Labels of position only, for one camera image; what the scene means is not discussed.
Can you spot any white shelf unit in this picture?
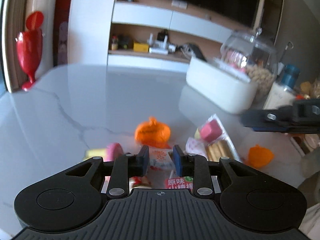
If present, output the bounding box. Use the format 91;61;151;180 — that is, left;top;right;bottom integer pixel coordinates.
68;0;251;73

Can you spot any small spice jar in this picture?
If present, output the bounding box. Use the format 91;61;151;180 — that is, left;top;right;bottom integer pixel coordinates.
111;35;118;50

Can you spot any pink yellow round snack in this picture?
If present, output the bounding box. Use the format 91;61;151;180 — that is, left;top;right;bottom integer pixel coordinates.
84;142;124;161

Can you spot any clear tray of pastries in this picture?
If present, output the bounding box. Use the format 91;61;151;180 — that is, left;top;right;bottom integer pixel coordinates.
185;114;241;162

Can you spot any yellow box on shelf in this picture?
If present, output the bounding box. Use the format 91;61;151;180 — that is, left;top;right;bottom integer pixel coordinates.
133;42;149;53

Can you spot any orange wrapped snack ball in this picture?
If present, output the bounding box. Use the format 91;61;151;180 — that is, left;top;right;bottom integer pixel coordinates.
135;116;171;149

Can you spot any white oval container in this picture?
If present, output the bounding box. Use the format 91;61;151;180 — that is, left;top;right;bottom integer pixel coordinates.
186;57;258;114

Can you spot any white ribbed pitcher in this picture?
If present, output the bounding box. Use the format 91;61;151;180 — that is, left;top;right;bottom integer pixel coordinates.
263;82;296;109

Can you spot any white red patterned snack packet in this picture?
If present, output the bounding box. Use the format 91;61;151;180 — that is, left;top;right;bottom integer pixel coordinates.
149;147;175;171

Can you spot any glass dome jar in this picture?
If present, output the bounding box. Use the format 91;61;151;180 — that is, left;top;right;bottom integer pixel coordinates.
220;28;278;102

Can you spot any orange wrapper piece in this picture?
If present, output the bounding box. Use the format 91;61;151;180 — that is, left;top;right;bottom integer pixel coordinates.
244;145;274;169

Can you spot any red green snack packet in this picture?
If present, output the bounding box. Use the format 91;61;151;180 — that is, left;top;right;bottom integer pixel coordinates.
164;177;193;191

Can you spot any red round snack pack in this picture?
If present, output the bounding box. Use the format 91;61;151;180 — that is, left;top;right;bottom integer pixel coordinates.
129;176;151;190

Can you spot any teal thermos bottle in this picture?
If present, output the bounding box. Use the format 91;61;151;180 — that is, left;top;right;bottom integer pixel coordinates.
280;64;300;89

